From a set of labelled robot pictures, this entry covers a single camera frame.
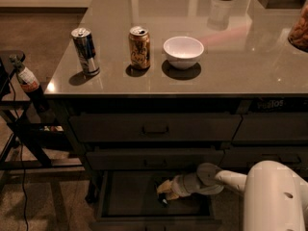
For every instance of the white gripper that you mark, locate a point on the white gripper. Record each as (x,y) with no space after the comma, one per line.
(182,185)

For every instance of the blue rxbar blueberry bar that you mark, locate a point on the blue rxbar blueberry bar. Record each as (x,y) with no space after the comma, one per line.
(162,198)

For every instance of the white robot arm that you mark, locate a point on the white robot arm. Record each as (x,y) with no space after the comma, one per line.
(275,197)

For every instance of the open bottom drawer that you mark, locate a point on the open bottom drawer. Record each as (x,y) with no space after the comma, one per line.
(128,202)

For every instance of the middle right drawer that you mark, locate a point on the middle right drawer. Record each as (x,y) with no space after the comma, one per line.
(247,156)

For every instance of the middle left drawer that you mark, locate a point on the middle left drawer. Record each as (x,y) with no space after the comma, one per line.
(152,158)

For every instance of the top left drawer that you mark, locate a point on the top left drawer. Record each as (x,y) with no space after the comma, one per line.
(154,127)

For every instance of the top right drawer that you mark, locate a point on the top right drawer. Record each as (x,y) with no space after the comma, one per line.
(273,128)

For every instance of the white bowl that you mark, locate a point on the white bowl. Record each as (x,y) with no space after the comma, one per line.
(183,52)

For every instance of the black side table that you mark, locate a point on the black side table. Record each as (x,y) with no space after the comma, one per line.
(40,133)

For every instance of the orange soda can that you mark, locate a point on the orange soda can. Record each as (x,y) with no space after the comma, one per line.
(139,44)

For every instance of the blue silver energy drink can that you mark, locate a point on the blue silver energy drink can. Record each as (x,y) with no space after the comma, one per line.
(83,42)

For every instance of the dark soda bottle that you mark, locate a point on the dark soda bottle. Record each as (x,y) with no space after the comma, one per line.
(29,84)

